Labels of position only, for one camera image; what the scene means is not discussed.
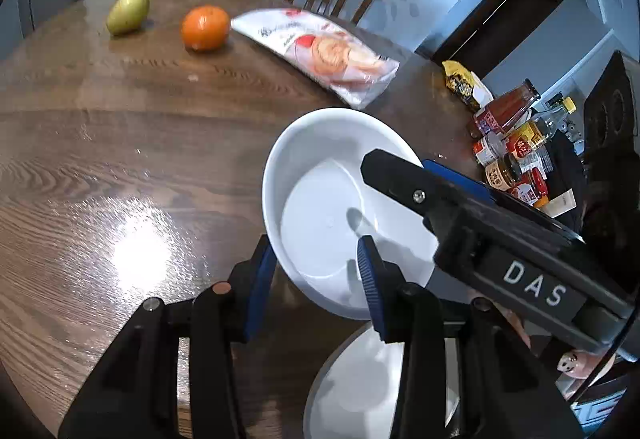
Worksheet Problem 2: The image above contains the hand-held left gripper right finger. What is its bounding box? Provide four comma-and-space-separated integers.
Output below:
356, 235, 586, 439

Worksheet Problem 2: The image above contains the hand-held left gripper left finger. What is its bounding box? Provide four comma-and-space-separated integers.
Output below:
57, 235, 278, 439

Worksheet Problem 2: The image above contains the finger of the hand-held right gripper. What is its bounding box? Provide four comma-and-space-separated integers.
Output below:
360, 149, 481, 232
422, 159, 583, 245

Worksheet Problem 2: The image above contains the white round bowl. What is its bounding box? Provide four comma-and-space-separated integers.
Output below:
262, 108, 441, 322

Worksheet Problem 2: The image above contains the white plate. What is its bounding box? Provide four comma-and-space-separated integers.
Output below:
302, 321, 461, 439

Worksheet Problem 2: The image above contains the blue patterned square plate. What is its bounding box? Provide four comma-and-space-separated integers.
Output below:
570, 376, 632, 432

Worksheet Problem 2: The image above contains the person's right hand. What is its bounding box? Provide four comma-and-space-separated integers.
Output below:
495, 306, 626, 402

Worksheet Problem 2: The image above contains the small red label bottle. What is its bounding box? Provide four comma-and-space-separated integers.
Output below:
472, 134, 511, 167

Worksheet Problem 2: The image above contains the brown sauce jar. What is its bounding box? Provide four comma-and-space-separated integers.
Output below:
485, 153, 523, 190

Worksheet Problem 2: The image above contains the red label jar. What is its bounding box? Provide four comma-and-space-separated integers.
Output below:
510, 169, 550, 204

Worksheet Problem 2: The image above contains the white tube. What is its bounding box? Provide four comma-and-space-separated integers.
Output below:
542, 189, 577, 217

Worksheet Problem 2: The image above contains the red sauce bottle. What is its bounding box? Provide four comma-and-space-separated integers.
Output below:
474, 79, 542, 134

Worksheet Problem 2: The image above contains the yellow-capped condiment bottle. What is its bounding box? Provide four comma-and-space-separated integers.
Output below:
505, 98, 577, 160

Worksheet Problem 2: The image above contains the yellow snack packet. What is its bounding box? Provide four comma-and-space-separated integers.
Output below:
442, 60, 495, 112

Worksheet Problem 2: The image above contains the white red snack bag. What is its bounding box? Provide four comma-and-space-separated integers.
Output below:
230, 9, 401, 110

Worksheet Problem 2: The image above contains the dark wooden door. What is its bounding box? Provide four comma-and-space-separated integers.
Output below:
431, 0, 565, 80

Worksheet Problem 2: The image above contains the orange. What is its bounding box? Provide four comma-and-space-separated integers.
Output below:
180, 5, 232, 52

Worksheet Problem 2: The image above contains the green pear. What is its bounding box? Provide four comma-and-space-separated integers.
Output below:
106, 0, 151, 37

